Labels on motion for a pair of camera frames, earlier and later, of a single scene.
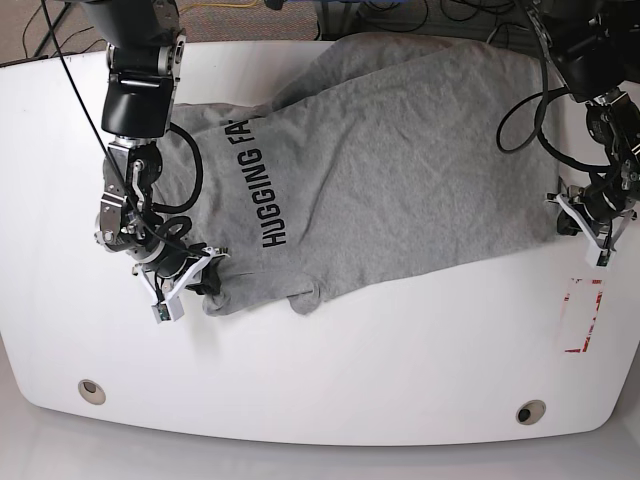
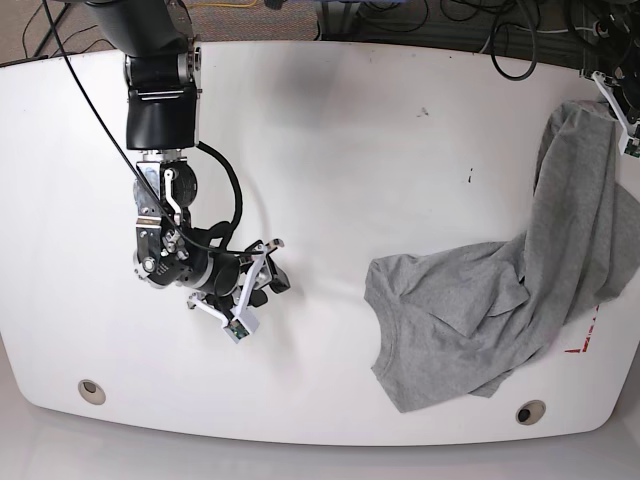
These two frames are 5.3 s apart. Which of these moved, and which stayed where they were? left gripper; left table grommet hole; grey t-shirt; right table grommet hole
Moved: left gripper; grey t-shirt
Stayed: right table grommet hole; left table grommet hole
